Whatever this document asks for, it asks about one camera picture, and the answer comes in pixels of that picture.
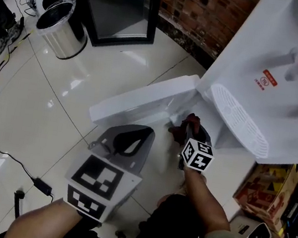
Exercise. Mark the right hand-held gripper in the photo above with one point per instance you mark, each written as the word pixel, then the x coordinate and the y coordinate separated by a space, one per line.
pixel 197 155

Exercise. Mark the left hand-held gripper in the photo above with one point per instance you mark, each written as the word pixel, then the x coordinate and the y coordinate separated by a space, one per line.
pixel 98 189

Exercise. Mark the brown cloth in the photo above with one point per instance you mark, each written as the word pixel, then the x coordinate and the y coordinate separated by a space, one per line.
pixel 182 129

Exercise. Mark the white water dispenser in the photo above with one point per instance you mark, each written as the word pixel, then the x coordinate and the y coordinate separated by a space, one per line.
pixel 261 49

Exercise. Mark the person's left forearm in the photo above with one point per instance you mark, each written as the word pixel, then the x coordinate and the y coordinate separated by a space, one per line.
pixel 43 222

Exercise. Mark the white drip tray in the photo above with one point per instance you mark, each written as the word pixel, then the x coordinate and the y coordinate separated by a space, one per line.
pixel 238 121

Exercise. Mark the person's brown right shoe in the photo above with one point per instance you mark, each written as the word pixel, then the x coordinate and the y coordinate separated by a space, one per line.
pixel 184 189

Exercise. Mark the red warning sticker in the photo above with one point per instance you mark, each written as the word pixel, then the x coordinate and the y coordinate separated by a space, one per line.
pixel 266 78

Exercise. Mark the black caster wheel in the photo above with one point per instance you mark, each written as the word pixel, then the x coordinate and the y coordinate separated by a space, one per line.
pixel 120 235

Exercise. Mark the person's right leg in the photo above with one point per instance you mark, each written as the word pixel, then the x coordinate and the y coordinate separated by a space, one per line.
pixel 174 226

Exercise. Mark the steel trash bin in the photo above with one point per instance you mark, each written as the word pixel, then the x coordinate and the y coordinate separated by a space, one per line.
pixel 64 35

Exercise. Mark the black glass-door fridge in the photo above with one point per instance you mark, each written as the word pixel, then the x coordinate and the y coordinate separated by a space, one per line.
pixel 119 7

